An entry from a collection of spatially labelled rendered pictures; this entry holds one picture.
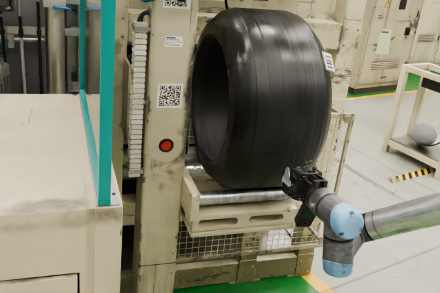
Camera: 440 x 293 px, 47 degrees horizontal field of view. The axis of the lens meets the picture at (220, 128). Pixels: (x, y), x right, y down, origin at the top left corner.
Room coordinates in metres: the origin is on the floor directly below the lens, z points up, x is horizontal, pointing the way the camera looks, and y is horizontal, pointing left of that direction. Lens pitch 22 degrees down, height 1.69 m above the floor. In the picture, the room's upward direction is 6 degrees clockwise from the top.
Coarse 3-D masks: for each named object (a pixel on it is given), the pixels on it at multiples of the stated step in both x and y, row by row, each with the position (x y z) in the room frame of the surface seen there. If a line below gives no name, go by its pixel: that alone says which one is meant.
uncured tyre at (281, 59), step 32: (224, 32) 1.46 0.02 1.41; (256, 32) 1.40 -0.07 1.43; (288, 32) 1.44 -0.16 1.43; (224, 64) 1.81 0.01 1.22; (256, 64) 1.33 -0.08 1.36; (288, 64) 1.35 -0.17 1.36; (320, 64) 1.39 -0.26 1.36; (192, 96) 1.70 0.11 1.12; (224, 96) 1.81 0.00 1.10; (256, 96) 1.29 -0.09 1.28; (288, 96) 1.31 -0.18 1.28; (320, 96) 1.34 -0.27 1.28; (192, 128) 1.68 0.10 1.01; (224, 128) 1.75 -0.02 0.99; (256, 128) 1.27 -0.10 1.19; (288, 128) 1.29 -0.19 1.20; (320, 128) 1.33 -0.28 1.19; (224, 160) 1.34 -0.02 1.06; (256, 160) 1.28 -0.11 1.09; (288, 160) 1.32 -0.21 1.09
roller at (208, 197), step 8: (200, 192) 1.37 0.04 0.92; (208, 192) 1.38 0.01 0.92; (216, 192) 1.38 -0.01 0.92; (224, 192) 1.39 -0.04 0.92; (232, 192) 1.40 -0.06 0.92; (240, 192) 1.40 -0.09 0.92; (248, 192) 1.41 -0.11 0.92; (256, 192) 1.42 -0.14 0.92; (264, 192) 1.43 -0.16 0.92; (272, 192) 1.44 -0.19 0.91; (280, 192) 1.45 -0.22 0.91; (200, 200) 1.35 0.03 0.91; (208, 200) 1.36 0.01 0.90; (216, 200) 1.37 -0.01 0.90; (224, 200) 1.38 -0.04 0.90; (232, 200) 1.39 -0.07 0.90; (240, 200) 1.39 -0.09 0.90; (248, 200) 1.40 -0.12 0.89; (256, 200) 1.41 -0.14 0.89; (264, 200) 1.43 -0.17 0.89; (272, 200) 1.44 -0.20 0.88
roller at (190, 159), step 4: (192, 152) 1.66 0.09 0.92; (196, 152) 1.66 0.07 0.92; (188, 156) 1.63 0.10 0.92; (192, 156) 1.64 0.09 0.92; (196, 156) 1.64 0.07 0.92; (188, 160) 1.62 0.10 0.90; (192, 160) 1.63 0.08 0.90; (196, 160) 1.63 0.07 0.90; (188, 164) 1.63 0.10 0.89; (192, 164) 1.63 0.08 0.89; (196, 164) 1.64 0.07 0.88; (200, 164) 1.65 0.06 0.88
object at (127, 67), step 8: (128, 56) 1.87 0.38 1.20; (128, 64) 1.75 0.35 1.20; (128, 72) 1.74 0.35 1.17; (128, 80) 1.73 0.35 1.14; (128, 88) 1.73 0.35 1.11; (128, 96) 1.74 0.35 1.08; (128, 104) 1.74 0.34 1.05; (128, 112) 1.74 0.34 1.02; (128, 120) 1.74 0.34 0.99; (128, 128) 1.74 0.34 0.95
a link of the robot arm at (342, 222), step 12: (324, 204) 1.08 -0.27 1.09; (336, 204) 1.06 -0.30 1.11; (348, 204) 1.06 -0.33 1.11; (324, 216) 1.06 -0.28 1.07; (336, 216) 1.02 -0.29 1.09; (348, 216) 1.01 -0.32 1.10; (360, 216) 1.02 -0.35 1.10; (324, 228) 1.05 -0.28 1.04; (336, 228) 1.01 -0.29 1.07; (348, 228) 1.01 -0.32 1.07; (360, 228) 1.02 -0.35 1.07
